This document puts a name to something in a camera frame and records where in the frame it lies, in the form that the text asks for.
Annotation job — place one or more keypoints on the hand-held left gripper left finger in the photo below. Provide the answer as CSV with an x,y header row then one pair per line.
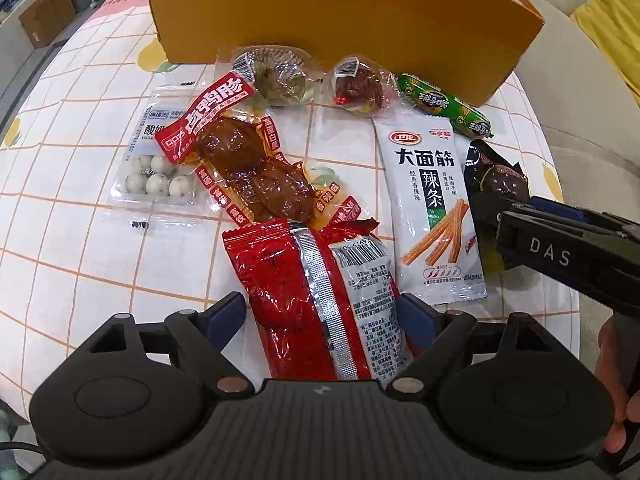
x,y
224,316

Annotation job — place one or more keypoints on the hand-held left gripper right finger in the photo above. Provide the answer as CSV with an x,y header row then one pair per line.
x,y
414,316

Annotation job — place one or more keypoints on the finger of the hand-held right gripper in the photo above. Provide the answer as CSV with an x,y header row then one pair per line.
x,y
555,207
540,221

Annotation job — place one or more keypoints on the black packet with dark egg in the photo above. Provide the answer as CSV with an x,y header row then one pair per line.
x,y
500,180

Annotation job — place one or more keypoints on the red foil snack packet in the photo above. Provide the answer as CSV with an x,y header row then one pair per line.
x,y
280,300

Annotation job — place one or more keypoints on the white spicy strip packet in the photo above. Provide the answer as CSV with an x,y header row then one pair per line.
x,y
425,200

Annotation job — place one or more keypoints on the red packet of brown meat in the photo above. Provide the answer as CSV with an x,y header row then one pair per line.
x,y
250,165

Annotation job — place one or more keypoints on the clear packet of white balls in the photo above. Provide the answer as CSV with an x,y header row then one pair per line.
x,y
150,180

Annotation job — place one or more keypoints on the green sausage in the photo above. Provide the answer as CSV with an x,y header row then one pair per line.
x,y
440,102

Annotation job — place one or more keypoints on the clear packet of red meat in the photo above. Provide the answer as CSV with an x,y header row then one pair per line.
x,y
355,87

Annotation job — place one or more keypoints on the clear packet of pale food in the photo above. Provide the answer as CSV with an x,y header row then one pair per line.
x,y
280,80

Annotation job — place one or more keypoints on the orange cardboard box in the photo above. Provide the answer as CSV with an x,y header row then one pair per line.
x,y
325,10

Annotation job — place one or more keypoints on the person's right hand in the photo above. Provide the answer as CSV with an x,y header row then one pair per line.
x,y
607,360

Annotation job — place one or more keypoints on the beige sofa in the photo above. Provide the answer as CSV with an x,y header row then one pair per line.
x,y
575,125

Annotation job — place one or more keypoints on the yellow pillow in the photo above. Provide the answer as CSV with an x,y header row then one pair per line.
x,y
615,25

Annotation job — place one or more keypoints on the brown cardboard carton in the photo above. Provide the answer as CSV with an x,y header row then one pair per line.
x,y
47,17

